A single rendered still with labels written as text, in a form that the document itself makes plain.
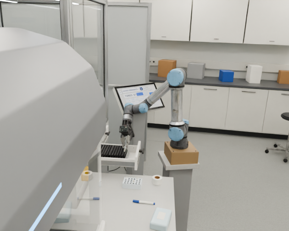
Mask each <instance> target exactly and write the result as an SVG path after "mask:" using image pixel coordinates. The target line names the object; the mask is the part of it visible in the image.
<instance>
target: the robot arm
mask: <svg viewBox="0 0 289 231"><path fill-rule="evenodd" d="M186 78H187V72H186V71H185V70H184V69H183V68H181V67H178V68H175V69H172V70H171V71H170V72H169V73H168V75H167V80H166V81H165V82H164V83H163V84H162V85H161V86H160V87H159V88H158V89H156V90H155V91H154V92H153V93H152V94H151V95H150V96H148V97H147V98H146V99H145V100H144V101H143V102H141V103H139V104H135V105H133V104H132V103H126V104H125V106H124V112H123V119H122V126H120V128H119V129H120V131H119V132H120V133H121V142H122V146H123V147H124V146H125V140H126V141H127V143H126V147H127V146H128V145H129V143H130V141H131V139H132V138H133V137H134V136H135V135H134V132H133V129H132V126H131V124H132V118H133V115H134V114H141V113H146V112H147V111H148V109H149V108H150V107H151V106H152V105H153V104H154V103H155V102H156V101H158V100H159V99H160V98H161V97H162V96H163V95H165V94H166V93H167V92H168V91H169V90H171V121H170V122H169V130H168V136H169V138H170V139H171V141H170V146H171V147H172V148H175V149H187V148H188V145H189V144H188V140H187V135H188V127H189V121H188V120H186V119H183V88H184V81H185V80H186ZM125 136H127V137H126V138H125Z"/></svg>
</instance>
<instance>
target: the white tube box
mask: <svg viewBox="0 0 289 231"><path fill-rule="evenodd" d="M133 180H135V182H133ZM141 186H142V178H138V180H137V179H136V178H133V177H127V179H126V178H125V177H124V180H123V183H122V187H123V188H127V189H138V190H141Z"/></svg>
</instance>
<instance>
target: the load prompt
mask: <svg viewBox="0 0 289 231"><path fill-rule="evenodd" d="M121 90H122V93H123V94H124V93H131V92H138V91H145V90H146V88H145V86H142V87H134V88H124V89H121Z"/></svg>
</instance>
